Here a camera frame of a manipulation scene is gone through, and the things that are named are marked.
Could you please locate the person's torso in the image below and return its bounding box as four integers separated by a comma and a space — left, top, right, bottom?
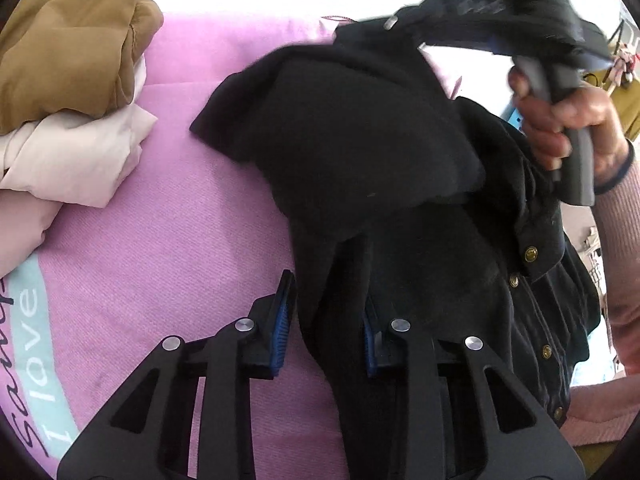
565, 377, 640, 448

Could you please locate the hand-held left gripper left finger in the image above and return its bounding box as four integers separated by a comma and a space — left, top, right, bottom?
56, 269, 297, 480

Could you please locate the person's right forearm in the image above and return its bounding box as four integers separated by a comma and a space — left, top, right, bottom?
592, 140, 640, 376

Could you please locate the black garment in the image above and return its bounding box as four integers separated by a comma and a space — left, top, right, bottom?
189, 30, 601, 480

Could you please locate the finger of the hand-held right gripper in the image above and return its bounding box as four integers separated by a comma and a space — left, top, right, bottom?
385, 0, 507, 54

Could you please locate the pink daisy print blanket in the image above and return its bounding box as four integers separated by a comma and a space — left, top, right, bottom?
0, 5, 471, 480

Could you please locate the brown garment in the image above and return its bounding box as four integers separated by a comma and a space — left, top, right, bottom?
0, 0, 165, 136

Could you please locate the person's right hand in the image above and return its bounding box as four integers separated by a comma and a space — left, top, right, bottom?
507, 65, 632, 186

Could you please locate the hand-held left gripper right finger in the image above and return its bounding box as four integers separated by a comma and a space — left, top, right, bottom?
363, 296, 587, 480

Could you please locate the person's leg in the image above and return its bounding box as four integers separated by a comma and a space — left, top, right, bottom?
575, 442, 626, 480

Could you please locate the cream garment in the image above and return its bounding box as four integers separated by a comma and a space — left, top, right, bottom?
0, 55, 158, 281

